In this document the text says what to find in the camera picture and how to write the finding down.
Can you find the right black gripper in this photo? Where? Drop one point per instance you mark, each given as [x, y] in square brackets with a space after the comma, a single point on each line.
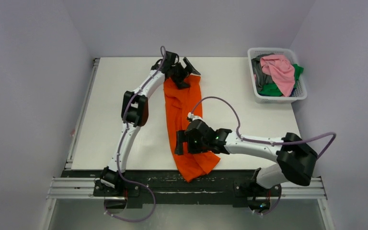
[181, 142]

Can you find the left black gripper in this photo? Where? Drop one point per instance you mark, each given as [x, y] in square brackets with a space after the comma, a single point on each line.
[186, 71]

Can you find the orange t-shirt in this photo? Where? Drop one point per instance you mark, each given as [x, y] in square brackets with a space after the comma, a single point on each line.
[178, 103]

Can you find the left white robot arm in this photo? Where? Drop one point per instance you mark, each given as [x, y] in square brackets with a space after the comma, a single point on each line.
[135, 113]

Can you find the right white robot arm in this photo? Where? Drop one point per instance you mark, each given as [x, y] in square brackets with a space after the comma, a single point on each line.
[294, 161]

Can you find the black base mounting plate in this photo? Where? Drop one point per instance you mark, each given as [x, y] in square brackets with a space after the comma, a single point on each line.
[234, 188]

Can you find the grey t-shirt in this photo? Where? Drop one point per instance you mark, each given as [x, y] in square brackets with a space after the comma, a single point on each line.
[261, 79]

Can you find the green t-shirt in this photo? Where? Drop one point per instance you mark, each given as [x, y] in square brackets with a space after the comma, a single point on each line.
[272, 90]

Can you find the pink t-shirt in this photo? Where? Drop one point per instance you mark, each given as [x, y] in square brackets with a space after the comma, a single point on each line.
[281, 71]

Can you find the white plastic laundry basket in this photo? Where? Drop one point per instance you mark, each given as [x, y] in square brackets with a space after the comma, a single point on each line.
[300, 92]

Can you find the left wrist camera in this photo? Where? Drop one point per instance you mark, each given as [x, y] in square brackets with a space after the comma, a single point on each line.
[170, 58]

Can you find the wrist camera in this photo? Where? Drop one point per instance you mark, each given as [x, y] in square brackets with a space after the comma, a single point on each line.
[170, 58]
[194, 119]

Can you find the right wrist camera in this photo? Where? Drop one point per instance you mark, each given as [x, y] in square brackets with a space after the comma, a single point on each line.
[194, 119]

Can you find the aluminium frame rail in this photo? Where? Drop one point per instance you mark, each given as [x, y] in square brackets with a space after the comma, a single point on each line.
[226, 84]

